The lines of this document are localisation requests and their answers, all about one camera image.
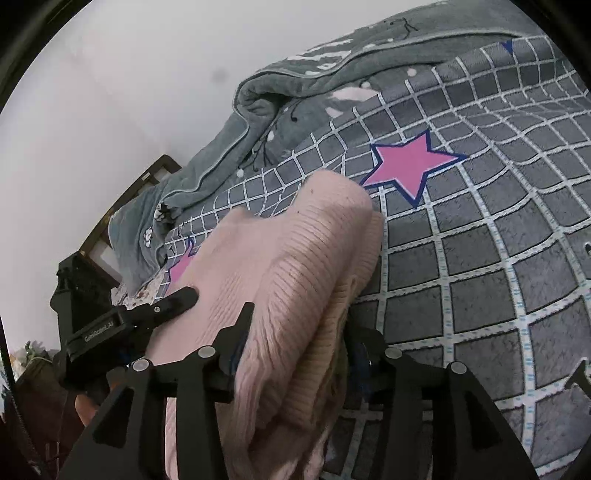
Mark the grey-green printed quilt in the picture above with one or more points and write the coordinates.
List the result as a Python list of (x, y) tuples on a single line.
[(277, 106)]

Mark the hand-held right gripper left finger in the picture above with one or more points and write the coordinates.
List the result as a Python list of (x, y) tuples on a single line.
[(242, 330)]

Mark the pink knitted sweater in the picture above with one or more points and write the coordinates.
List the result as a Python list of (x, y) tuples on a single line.
[(286, 277)]

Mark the wooden headboard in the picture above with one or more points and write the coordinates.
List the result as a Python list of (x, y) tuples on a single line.
[(152, 170)]

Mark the person's left hand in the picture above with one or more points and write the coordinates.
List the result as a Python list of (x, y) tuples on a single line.
[(90, 408)]

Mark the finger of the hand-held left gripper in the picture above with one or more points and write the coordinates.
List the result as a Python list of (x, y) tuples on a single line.
[(173, 302)]

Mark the grey checked star blanket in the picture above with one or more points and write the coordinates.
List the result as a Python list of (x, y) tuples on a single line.
[(485, 254)]

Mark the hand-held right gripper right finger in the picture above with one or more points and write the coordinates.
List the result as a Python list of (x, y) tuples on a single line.
[(369, 364)]

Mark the dark brown furniture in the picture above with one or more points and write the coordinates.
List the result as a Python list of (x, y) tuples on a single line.
[(41, 415)]

